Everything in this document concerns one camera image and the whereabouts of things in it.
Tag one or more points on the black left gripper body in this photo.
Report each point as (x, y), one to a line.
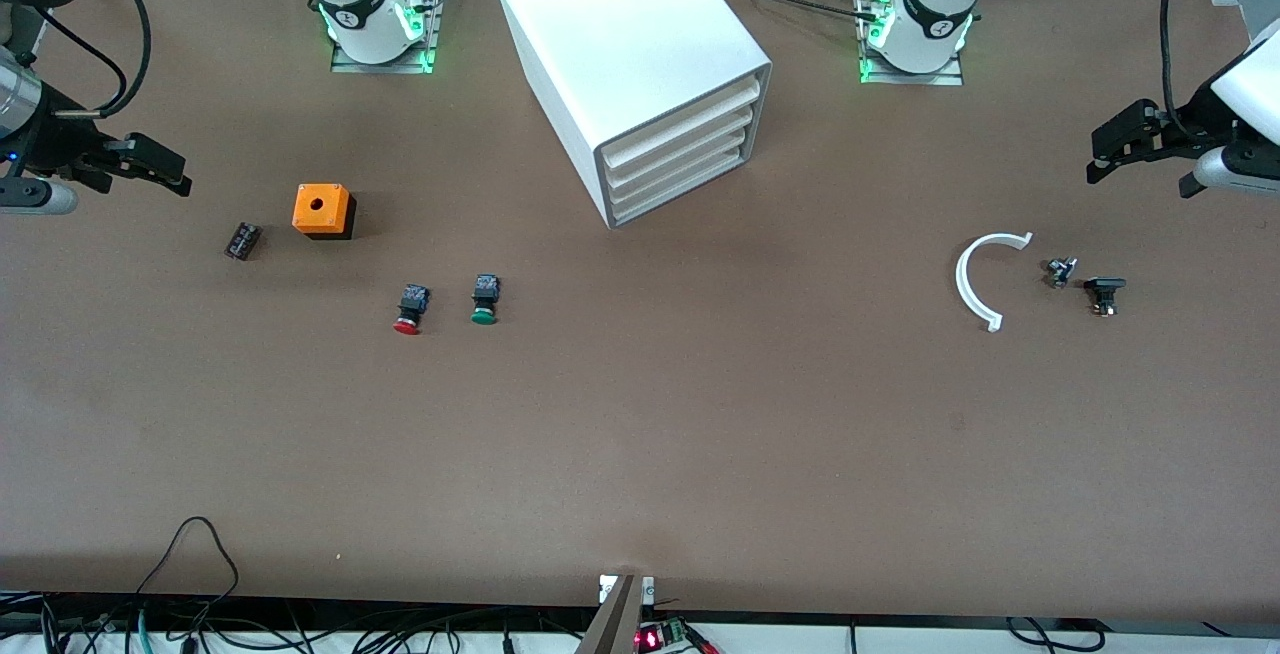
(1187, 135)

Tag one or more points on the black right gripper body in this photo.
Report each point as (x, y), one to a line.
(58, 146)

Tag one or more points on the red push button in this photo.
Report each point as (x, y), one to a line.
(412, 304)

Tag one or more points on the black push button part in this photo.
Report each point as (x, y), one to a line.
(1104, 286)

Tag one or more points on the orange button box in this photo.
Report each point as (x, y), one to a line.
(320, 206)

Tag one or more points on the green push button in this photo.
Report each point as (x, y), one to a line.
(485, 299)

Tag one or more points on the white drawer cabinet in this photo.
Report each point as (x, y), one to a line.
(620, 14)

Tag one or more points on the dark terminal block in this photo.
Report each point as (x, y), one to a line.
(243, 241)

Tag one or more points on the small black silver component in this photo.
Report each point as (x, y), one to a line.
(1061, 272)

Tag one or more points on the white curved plastic clip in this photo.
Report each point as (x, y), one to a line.
(961, 279)

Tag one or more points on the circuit board with red light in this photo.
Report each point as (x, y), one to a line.
(650, 639)

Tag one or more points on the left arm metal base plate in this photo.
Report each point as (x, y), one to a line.
(940, 80)

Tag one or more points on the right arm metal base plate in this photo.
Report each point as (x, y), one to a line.
(400, 67)

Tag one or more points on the grey camera post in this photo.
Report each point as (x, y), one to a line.
(615, 624)

